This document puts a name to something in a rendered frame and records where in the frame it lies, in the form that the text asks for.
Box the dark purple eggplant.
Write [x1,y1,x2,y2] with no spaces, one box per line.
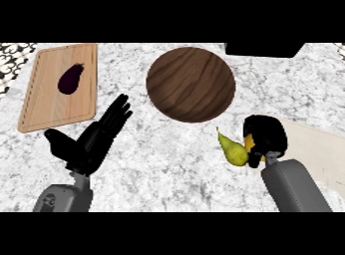
[57,63,87,96]

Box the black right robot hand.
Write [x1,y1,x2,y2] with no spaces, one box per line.
[242,115,291,168]

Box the beige placemat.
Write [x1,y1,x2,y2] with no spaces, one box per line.
[273,116,345,200]

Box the green pear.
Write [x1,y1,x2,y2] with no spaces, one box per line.
[215,127,251,167]

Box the black appliance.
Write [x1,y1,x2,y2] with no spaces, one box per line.
[223,42,307,59]

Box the yellow lemon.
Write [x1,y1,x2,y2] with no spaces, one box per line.
[243,132,267,163]

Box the pale wooden cutting board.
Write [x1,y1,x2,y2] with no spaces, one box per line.
[17,43,100,134]

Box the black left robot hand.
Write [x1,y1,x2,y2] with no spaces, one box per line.
[44,93,135,177]

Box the dark brown wooden bowl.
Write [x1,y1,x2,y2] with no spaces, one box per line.
[146,46,237,124]

